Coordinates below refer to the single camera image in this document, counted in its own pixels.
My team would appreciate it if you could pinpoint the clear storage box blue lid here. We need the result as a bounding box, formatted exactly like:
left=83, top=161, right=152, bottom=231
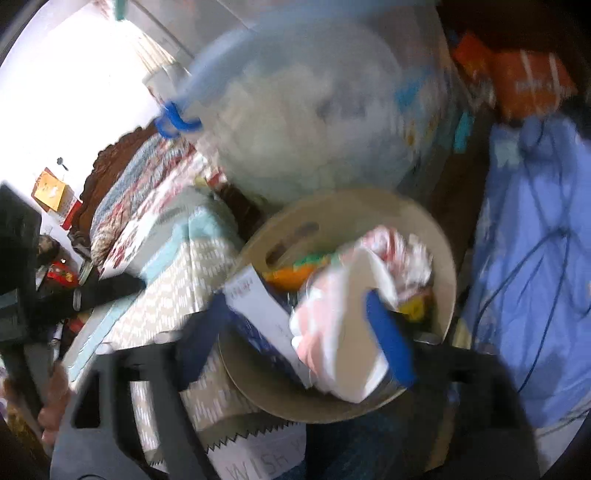
left=154, top=0, right=467, bottom=206

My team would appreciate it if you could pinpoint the orange bag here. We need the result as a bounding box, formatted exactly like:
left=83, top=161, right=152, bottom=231
left=450, top=32, right=578, bottom=121

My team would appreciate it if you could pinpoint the blue cloth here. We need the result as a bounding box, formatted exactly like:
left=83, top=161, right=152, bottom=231
left=462, top=115, right=591, bottom=430

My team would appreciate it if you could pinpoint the person's left hand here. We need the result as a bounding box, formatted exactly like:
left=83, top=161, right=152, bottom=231
left=38, top=364, right=71, bottom=446

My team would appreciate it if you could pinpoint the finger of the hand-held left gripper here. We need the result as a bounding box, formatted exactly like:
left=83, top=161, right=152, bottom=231
left=37, top=274, right=146, bottom=324

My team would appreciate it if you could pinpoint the beige zigzag blanket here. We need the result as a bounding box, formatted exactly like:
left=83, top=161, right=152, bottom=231
left=60, top=189, right=305, bottom=480

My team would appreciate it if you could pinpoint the brown handbag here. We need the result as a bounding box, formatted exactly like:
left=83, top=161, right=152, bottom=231
left=37, top=235, right=62, bottom=267

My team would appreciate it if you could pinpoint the red yellow wall calendar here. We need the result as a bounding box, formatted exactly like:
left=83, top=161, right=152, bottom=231
left=31, top=168, right=75, bottom=229

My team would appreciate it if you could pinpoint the red gift box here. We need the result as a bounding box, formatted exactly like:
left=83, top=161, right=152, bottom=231
left=44, top=261, right=80, bottom=291

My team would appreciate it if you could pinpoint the black cable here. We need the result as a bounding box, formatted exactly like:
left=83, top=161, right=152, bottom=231
left=475, top=152, right=591, bottom=393

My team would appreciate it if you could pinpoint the pink and white tissue pack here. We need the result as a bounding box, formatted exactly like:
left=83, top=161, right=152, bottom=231
left=290, top=251, right=407, bottom=403

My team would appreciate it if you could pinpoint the blue white milk carton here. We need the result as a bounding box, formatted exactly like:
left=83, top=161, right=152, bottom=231
left=222, top=267, right=315, bottom=388

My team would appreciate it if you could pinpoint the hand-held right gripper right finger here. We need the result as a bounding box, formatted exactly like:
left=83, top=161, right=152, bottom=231
left=365, top=288, right=541, bottom=480

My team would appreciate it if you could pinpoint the beige trash bin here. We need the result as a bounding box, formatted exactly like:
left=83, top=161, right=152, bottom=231
left=217, top=187, right=458, bottom=424

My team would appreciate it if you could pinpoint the carved wooden headboard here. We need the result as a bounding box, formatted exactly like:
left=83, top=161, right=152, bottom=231
left=69, top=124, right=162, bottom=250

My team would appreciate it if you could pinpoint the beige leaf print curtain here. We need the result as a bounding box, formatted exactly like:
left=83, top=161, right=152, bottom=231
left=124, top=0, right=259, bottom=79

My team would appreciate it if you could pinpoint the white paper wrapper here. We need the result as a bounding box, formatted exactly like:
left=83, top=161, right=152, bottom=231
left=355, top=225, right=435, bottom=315

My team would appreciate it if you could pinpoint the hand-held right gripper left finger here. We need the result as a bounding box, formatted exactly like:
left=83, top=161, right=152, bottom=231
left=51, top=295, right=236, bottom=480

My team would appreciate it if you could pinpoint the patchwork floral quilt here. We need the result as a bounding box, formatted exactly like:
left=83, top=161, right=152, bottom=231
left=90, top=134, right=208, bottom=264

